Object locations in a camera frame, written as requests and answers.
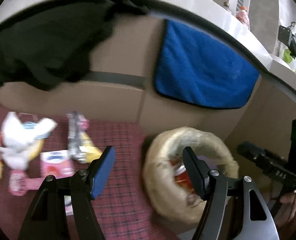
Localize pink tissue pack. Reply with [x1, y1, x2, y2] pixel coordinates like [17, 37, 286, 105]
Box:
[40, 150, 75, 178]

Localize grey countertop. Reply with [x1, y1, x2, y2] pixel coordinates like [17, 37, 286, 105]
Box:
[0, 0, 296, 103]

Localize trash bin with yellow bag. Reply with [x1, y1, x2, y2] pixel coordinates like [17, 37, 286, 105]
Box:
[143, 127, 239, 224]

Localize black utensil rack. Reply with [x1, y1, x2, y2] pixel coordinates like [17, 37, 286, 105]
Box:
[278, 22, 296, 57]

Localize plaid red tablecloth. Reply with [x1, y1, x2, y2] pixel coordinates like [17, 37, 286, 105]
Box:
[0, 101, 178, 240]

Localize pink spoon shaped package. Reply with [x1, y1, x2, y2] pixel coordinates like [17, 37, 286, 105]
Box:
[8, 170, 44, 197]

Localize white tissue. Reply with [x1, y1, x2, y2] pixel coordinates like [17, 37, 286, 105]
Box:
[0, 112, 57, 171]

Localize blue towel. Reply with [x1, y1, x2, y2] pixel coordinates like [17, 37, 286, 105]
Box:
[153, 20, 259, 109]

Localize silver foil wrapper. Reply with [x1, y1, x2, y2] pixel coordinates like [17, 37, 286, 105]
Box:
[66, 111, 102, 164]

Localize black cloth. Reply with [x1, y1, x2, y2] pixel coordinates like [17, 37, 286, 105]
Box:
[0, 0, 149, 91]

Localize person right hand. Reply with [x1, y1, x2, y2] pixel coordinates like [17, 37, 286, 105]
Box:
[274, 192, 296, 228]

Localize red paper cup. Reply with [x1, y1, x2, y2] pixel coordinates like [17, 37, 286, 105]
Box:
[170, 160, 195, 194]

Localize red drink bottle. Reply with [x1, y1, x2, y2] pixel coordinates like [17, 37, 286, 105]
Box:
[236, 6, 250, 30]

